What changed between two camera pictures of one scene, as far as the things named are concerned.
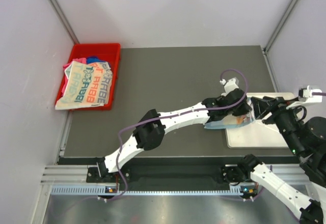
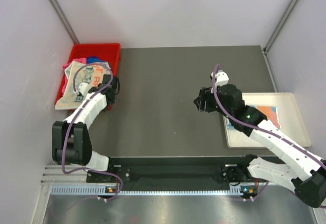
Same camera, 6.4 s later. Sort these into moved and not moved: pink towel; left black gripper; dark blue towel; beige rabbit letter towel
Moved: left black gripper
Not moved: pink towel; beige rabbit letter towel; dark blue towel
